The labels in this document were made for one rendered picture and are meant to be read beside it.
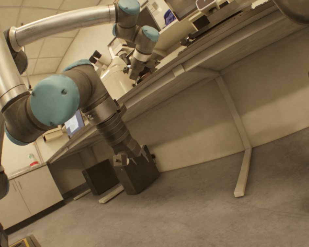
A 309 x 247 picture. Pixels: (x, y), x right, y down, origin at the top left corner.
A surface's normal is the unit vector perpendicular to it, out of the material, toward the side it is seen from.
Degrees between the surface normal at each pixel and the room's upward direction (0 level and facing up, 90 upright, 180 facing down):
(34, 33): 144
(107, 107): 106
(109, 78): 90
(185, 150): 90
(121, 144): 122
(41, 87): 115
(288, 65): 90
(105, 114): 110
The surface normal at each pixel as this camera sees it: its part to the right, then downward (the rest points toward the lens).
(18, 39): 0.36, 0.72
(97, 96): 0.56, 0.09
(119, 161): -0.48, -0.25
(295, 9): -0.74, 0.33
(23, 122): -0.06, 0.25
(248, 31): -0.57, 0.24
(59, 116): 0.10, 0.39
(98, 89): 0.74, -0.10
